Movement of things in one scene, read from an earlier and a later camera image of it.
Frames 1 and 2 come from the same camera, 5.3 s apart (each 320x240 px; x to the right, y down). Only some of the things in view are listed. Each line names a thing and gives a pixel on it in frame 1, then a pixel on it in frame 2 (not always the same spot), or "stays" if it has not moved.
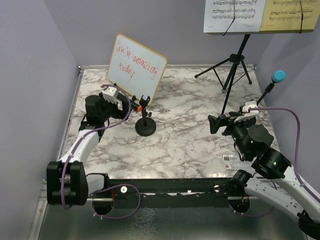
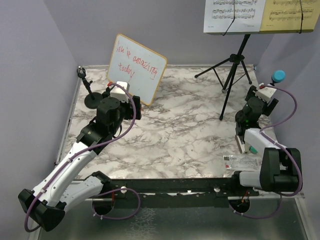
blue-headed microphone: [278, 76] stays
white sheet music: [231, 16] stays
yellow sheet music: [286, 15] stays
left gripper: [119, 113] → [137, 105]
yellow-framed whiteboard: [135, 68] stays
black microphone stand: [145, 126] → [91, 100]
